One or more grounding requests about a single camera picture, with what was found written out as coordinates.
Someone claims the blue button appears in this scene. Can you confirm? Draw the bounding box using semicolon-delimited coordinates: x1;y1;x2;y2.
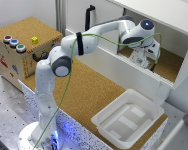
9;38;20;48

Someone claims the green button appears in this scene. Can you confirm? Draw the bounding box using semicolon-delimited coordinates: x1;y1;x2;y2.
15;43;27;54

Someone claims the yellow block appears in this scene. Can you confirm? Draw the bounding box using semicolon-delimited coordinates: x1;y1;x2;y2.
31;36;39;45

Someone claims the white cabinet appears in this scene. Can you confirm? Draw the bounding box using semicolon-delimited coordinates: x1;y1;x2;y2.
64;0;188;113

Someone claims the white plastic box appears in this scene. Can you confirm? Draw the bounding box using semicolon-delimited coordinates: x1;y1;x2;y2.
90;88;165;150

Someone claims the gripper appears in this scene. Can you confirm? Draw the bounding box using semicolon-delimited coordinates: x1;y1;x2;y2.
129;45;156;70

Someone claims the black drawer handle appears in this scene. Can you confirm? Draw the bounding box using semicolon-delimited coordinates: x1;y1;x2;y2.
32;51;51;63

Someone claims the black door handle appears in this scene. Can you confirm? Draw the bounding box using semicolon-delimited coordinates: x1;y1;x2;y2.
84;4;96;33

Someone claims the wooden drawer box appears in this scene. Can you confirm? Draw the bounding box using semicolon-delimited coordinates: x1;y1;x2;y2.
0;16;64;91

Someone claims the green cable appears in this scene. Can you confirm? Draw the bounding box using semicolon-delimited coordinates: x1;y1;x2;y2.
32;31;164;150

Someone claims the red button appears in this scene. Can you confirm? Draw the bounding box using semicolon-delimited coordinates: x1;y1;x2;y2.
2;34;14;44

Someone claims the white sliding door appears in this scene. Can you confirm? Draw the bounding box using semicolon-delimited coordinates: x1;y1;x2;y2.
66;0;128;56

